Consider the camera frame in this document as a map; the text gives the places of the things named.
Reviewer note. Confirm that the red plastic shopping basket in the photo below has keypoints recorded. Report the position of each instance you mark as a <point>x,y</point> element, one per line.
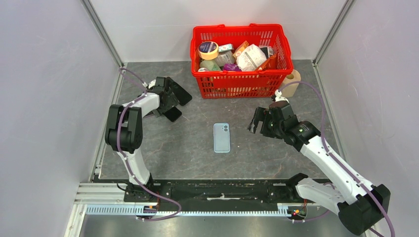
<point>259,83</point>

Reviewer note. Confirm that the grey wrapped packet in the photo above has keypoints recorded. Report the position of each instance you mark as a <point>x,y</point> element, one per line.
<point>225,57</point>

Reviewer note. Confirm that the masking tape roll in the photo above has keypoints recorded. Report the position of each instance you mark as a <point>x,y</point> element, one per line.
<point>208,50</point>

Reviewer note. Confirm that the green pale bottle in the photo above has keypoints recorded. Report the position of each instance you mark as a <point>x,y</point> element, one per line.
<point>211,65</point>

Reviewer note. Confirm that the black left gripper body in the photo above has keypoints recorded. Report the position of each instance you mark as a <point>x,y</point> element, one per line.
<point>171,101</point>

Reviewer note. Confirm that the white crumpled paper bag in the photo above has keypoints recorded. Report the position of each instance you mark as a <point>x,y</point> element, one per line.
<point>251,58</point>

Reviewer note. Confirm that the black smartphone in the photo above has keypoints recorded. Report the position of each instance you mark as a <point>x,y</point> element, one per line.
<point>172,114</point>

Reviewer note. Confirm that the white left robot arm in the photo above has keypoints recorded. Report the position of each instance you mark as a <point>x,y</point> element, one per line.
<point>124,128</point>

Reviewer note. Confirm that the teal small box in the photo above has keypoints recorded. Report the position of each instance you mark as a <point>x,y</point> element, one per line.
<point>225,47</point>

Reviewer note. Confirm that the orange small box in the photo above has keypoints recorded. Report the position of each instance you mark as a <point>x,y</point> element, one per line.
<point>240,49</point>

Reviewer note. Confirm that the light blue phone case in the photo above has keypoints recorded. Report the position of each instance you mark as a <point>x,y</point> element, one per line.
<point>221,138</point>

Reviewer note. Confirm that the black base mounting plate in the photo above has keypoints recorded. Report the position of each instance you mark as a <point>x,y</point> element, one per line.
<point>216,194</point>

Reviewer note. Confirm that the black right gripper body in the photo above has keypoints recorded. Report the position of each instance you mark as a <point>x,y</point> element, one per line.
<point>271,128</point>

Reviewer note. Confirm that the purple small package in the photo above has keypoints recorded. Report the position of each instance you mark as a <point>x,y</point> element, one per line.
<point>231,68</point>

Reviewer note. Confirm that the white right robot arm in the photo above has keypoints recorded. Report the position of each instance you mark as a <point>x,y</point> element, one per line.
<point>358,203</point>

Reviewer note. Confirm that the dark round jar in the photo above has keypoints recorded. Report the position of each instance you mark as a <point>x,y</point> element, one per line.
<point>267,50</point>

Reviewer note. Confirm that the beige paper roll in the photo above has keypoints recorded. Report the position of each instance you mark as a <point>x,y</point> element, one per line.
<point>289,84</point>

